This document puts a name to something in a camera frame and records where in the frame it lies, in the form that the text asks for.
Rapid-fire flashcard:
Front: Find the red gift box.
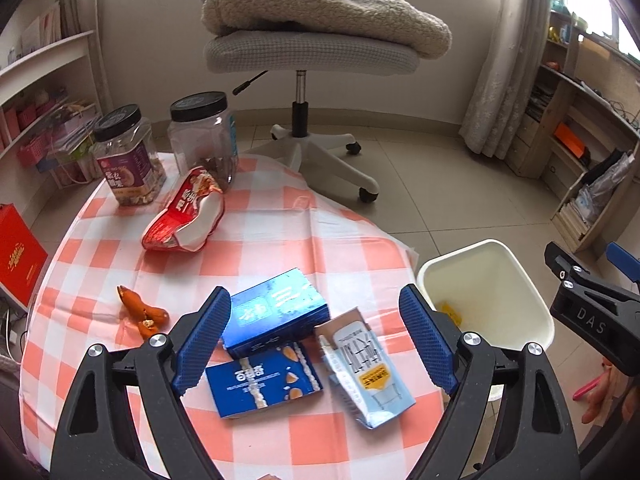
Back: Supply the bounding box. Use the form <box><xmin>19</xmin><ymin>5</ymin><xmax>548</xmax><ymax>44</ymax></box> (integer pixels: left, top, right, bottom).
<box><xmin>0</xmin><ymin>204</ymin><xmax>48</xmax><ymax>310</ymax></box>

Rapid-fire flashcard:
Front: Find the large blue carton box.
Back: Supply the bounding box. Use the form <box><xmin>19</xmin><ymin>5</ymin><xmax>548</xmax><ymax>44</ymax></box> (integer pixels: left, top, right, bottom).
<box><xmin>221</xmin><ymin>269</ymin><xmax>330</xmax><ymax>360</ymax></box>

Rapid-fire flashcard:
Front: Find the person's hand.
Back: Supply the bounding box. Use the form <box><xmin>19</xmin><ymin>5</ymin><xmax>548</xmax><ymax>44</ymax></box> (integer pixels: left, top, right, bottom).
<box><xmin>582</xmin><ymin>358</ymin><xmax>639</xmax><ymax>425</ymax></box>

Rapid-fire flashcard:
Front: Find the nut jar purple label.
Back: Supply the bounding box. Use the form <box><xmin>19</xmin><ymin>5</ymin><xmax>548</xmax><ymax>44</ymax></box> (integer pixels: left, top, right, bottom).
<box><xmin>91</xmin><ymin>104</ymin><xmax>166</xmax><ymax>207</ymax></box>

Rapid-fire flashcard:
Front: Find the beige fleece blanket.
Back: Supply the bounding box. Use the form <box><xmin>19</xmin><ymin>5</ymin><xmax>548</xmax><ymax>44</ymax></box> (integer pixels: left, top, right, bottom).
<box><xmin>201</xmin><ymin>0</ymin><xmax>452</xmax><ymax>60</ymax></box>

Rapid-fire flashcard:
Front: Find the white milk carton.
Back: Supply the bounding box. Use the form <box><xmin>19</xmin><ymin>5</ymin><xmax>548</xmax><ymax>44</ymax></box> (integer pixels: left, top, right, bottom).
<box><xmin>314</xmin><ymin>309</ymin><xmax>416</xmax><ymax>430</ymax></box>

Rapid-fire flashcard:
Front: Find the white trash bin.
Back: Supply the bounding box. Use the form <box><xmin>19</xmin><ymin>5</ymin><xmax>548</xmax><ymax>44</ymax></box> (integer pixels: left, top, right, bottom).
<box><xmin>416</xmin><ymin>240</ymin><xmax>554</xmax><ymax>351</ymax></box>

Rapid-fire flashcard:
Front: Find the wooden desk shelf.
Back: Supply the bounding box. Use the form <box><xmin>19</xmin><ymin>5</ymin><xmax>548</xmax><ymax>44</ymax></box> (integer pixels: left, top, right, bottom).
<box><xmin>506</xmin><ymin>11</ymin><xmax>639</xmax><ymax>254</ymax></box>

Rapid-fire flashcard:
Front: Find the red instant noodle bowl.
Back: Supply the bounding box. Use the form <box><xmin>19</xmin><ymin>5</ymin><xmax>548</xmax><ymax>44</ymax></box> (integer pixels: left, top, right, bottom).
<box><xmin>141</xmin><ymin>166</ymin><xmax>226</xmax><ymax>252</ymax></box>

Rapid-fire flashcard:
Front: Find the blue biscuit box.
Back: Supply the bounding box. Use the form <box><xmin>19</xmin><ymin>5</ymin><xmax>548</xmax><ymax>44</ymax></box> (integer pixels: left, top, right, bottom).
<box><xmin>205</xmin><ymin>342</ymin><xmax>323</xmax><ymax>418</ymax></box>

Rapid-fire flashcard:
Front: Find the clear jar black lid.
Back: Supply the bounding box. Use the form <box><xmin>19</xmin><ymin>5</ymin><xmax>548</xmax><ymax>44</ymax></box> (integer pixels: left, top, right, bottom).
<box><xmin>167</xmin><ymin>91</ymin><xmax>238</xmax><ymax>192</ymax></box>

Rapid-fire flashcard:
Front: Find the white bookshelf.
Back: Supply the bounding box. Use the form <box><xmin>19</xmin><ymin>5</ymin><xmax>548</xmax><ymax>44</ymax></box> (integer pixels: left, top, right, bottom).
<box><xmin>1</xmin><ymin>30</ymin><xmax>103</xmax><ymax>208</ymax></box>

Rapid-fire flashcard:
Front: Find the grey office chair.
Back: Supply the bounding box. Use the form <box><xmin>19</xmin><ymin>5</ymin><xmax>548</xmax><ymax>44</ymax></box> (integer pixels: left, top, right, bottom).
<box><xmin>179</xmin><ymin>0</ymin><xmax>424</xmax><ymax>205</ymax></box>

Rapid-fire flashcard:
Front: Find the yellow snack wrapper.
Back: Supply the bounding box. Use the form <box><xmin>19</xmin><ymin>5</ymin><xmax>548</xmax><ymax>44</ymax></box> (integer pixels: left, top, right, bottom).
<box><xmin>437</xmin><ymin>301</ymin><xmax>462</xmax><ymax>327</ymax></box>

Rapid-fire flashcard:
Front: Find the red plastic stool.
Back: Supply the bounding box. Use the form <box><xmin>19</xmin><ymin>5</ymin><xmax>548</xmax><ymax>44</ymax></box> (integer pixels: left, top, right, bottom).
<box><xmin>572</xmin><ymin>377</ymin><xmax>600</xmax><ymax>401</ymax></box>

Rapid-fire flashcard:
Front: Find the orange white checkered tablecloth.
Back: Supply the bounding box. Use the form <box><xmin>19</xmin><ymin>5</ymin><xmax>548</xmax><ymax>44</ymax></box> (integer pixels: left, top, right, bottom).
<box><xmin>18</xmin><ymin>155</ymin><xmax>442</xmax><ymax>479</ymax></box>

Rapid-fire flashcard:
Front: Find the beige lace curtain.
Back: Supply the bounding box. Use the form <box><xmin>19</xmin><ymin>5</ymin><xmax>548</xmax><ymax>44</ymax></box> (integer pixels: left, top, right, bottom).
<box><xmin>459</xmin><ymin>0</ymin><xmax>552</xmax><ymax>159</ymax></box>

